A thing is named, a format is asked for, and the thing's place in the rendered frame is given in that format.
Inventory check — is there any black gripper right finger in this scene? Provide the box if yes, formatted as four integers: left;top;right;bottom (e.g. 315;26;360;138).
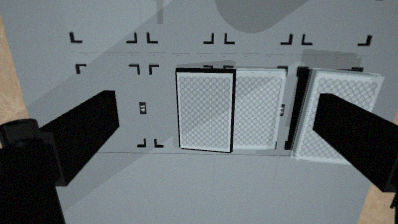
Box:
312;93;398;224

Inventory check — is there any grey deck plate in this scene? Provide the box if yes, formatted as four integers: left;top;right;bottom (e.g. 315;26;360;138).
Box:
0;0;398;224

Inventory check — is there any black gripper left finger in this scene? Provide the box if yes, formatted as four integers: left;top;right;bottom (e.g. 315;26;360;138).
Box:
0;90;120;224

